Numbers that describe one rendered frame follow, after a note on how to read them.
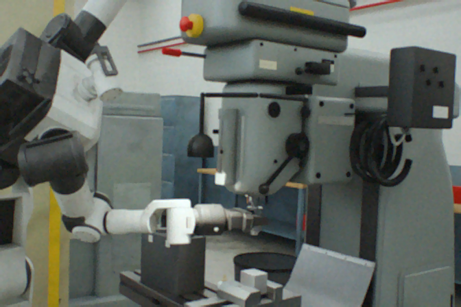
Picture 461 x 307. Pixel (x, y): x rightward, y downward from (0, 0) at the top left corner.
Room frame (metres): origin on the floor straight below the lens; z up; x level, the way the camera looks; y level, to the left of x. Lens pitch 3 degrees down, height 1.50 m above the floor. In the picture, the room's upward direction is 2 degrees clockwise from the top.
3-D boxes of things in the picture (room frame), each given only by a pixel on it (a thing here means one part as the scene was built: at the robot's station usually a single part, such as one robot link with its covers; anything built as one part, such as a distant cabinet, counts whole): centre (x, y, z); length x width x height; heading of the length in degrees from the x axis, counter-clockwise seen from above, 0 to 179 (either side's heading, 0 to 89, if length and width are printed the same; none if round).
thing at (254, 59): (1.57, -0.13, 1.68); 0.34 x 0.24 x 0.10; 126
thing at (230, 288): (1.51, -0.06, 1.02); 0.12 x 0.06 x 0.04; 38
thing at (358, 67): (1.85, -0.50, 1.66); 0.80 x 0.23 x 0.20; 126
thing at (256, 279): (1.54, -0.10, 1.05); 0.06 x 0.05 x 0.06; 38
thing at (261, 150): (1.55, -0.10, 1.47); 0.21 x 0.19 x 0.32; 36
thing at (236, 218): (1.51, -0.01, 1.23); 0.13 x 0.12 x 0.10; 22
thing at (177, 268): (1.86, 0.17, 1.03); 0.22 x 0.12 x 0.20; 43
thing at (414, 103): (1.46, -0.54, 1.62); 0.20 x 0.09 x 0.21; 126
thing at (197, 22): (1.41, 0.09, 1.76); 0.06 x 0.02 x 0.06; 36
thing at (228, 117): (1.48, -0.01, 1.45); 0.04 x 0.04 x 0.21; 36
